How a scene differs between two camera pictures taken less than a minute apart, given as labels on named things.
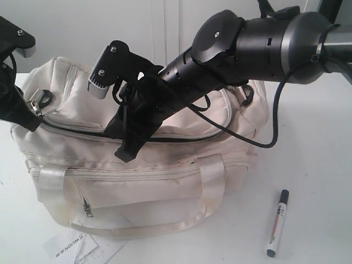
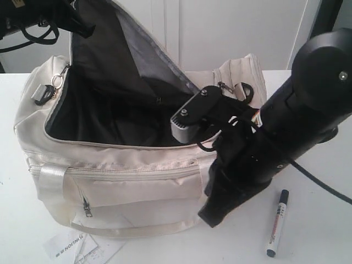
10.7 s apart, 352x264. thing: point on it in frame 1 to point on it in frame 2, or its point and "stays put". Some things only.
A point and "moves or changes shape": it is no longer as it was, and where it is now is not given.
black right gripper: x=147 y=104 to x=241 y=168
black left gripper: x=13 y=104 to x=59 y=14
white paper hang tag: x=80 y=247 stays put
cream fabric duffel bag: x=177 y=179 moves or changes shape
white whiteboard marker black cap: x=276 y=230 stays put
